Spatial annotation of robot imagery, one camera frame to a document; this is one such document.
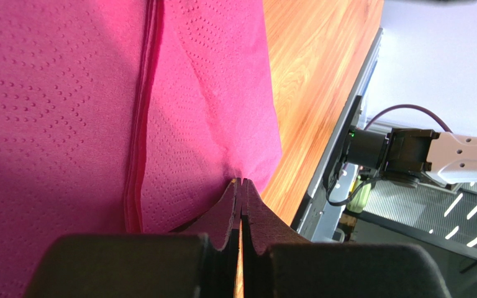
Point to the magenta paper napkin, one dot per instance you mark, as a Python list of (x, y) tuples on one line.
[(126, 116)]

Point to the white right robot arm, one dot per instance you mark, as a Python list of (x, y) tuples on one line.
[(409, 157)]

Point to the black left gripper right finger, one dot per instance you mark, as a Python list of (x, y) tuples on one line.
[(278, 262)]

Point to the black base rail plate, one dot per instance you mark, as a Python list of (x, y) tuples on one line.
[(317, 220)]

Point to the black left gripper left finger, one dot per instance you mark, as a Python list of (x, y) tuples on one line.
[(199, 261)]

